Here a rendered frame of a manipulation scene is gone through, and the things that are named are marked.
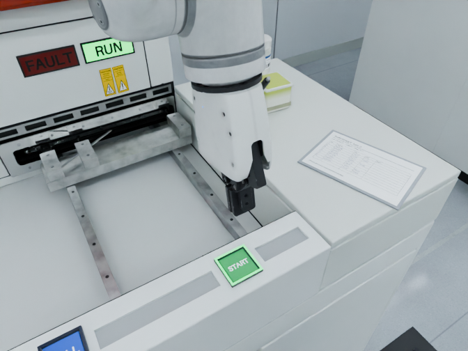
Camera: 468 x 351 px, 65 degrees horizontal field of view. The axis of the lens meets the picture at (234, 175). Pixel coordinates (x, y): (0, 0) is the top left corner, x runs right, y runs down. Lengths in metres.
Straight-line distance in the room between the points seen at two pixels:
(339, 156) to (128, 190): 0.50
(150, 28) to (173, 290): 0.38
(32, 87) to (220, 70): 0.65
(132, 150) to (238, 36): 0.65
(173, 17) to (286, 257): 0.41
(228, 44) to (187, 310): 0.36
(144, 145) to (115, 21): 0.67
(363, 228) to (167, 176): 0.50
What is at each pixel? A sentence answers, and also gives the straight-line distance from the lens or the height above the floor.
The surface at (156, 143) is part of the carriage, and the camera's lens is 0.96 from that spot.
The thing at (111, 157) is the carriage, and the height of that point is 0.88.
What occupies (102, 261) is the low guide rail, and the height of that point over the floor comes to 0.85.
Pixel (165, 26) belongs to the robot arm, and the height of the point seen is 1.34.
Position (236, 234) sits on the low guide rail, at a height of 0.84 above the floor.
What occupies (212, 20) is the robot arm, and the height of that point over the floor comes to 1.33.
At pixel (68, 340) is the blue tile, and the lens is 0.57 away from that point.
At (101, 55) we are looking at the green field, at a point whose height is 1.09.
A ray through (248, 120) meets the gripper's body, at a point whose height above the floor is 1.24.
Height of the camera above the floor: 1.44
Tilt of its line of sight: 42 degrees down
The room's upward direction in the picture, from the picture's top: straight up
